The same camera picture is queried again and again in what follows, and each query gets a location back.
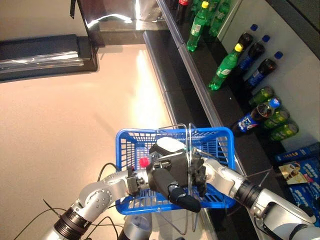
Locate reflective steel corner panel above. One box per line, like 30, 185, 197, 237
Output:
74, 0, 173, 47

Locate blue white wafer cone box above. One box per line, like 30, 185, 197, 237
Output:
277, 157, 317, 186

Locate narrow blue biscuit box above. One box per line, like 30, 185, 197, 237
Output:
274, 143, 320, 163

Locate black side shelving base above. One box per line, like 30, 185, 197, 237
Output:
0, 33, 99, 82

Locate Coca-Cola bottle red cap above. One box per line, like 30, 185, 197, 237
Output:
174, 0, 192, 25

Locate blue plastic shopping basket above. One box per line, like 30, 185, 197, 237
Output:
114, 122, 238, 236

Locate white right wrist plate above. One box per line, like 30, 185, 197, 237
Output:
156, 136, 185, 154

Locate silver robot left leg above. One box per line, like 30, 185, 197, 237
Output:
117, 213, 153, 240

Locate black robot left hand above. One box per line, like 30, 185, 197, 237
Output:
146, 167, 202, 214

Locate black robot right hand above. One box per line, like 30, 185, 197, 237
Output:
148, 146, 190, 187

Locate Pepsi cola bottle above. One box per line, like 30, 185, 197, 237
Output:
243, 51, 284, 88
234, 24, 259, 58
238, 34, 271, 73
231, 96, 281, 138

